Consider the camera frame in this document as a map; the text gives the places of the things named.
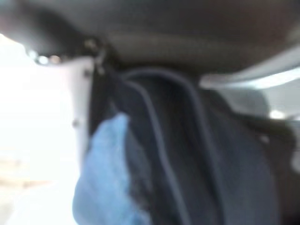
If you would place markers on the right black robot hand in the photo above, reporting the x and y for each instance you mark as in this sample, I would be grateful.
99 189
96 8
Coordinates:
164 28

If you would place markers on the dark navy garment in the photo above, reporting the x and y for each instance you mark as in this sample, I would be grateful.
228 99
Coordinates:
187 152

